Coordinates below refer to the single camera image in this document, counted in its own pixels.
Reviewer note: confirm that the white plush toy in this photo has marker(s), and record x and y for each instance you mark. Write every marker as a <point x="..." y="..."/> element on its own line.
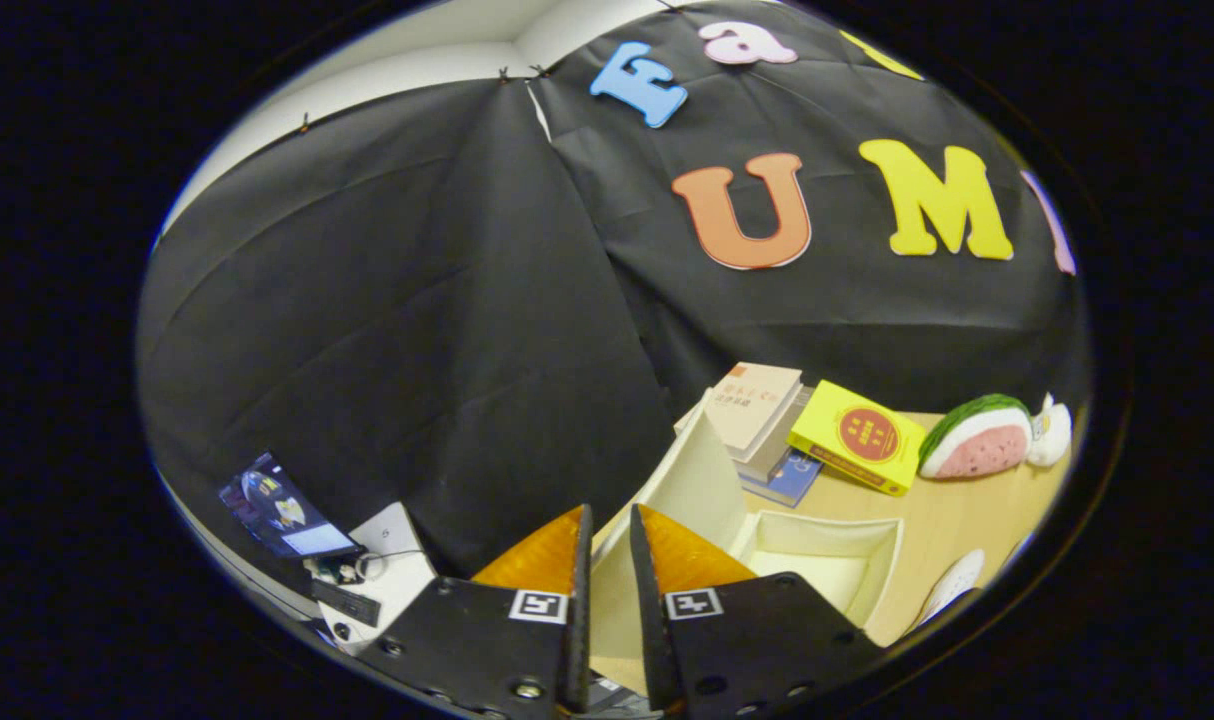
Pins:
<point x="1052" y="432"/>

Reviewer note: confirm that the yellow book with red circle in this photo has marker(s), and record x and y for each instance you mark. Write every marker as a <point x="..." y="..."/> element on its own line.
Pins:
<point x="857" y="437"/>

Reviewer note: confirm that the cream fabric storage box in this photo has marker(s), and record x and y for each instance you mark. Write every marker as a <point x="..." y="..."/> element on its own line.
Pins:
<point x="817" y="560"/>

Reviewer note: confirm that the blue book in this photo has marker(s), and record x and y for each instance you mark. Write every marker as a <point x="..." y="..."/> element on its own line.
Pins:
<point x="792" y="480"/>

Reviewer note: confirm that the watermelon slice plush toy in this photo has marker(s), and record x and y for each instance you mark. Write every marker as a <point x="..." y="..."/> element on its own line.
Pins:
<point x="977" y="440"/>

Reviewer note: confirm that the grey book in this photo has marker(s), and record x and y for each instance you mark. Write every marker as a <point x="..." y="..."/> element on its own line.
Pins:
<point x="772" y="462"/>

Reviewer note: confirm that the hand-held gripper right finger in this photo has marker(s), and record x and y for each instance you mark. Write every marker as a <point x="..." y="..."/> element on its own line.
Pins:
<point x="757" y="640"/>

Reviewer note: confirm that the white device box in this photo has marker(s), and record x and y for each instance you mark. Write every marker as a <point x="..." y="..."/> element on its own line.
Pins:
<point x="397" y="575"/>

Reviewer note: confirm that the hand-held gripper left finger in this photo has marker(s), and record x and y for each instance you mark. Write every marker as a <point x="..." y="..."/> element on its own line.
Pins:
<point x="487" y="640"/>

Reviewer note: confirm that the white canvas shoe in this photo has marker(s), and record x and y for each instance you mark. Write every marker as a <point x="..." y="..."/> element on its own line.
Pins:
<point x="952" y="585"/>

